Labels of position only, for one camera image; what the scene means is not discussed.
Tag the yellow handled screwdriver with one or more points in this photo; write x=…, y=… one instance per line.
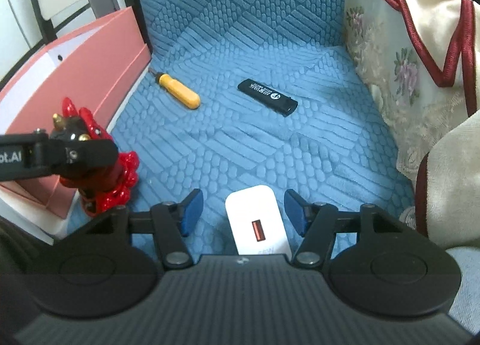
x=183, y=94

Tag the cream blanket with red trim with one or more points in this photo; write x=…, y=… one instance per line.
x=438, y=67

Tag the pink cardboard box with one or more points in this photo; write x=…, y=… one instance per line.
x=95, y=66

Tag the red black lion figurine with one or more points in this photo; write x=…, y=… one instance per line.
x=103, y=175

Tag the white USB wall charger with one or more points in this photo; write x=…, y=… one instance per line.
x=256, y=223

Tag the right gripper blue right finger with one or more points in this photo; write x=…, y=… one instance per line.
x=302, y=214

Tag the black lighter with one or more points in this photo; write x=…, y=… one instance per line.
x=269, y=97

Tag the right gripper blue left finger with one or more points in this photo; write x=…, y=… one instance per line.
x=185, y=215

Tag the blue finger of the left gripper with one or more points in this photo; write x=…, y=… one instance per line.
x=78, y=158

